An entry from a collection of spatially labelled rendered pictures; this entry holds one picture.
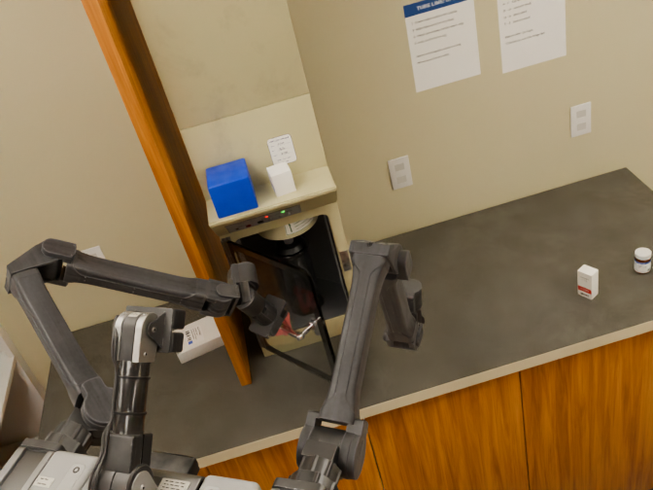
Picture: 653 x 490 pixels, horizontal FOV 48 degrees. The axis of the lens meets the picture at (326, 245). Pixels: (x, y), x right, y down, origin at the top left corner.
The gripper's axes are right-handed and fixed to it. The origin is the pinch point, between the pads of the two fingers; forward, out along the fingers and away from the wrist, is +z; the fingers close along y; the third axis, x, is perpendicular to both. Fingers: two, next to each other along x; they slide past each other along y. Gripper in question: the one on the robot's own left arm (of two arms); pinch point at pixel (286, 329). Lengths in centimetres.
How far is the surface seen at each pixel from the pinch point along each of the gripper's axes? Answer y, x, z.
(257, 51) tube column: -48, -8, -49
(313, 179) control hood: -34.2, -0.9, -18.3
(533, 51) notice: -114, 11, 26
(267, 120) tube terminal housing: -39, -9, -34
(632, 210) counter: -91, 43, 72
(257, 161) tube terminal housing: -31.2, -12.4, -26.9
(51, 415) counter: 52, -66, 4
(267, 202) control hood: -22.9, -5.1, -23.7
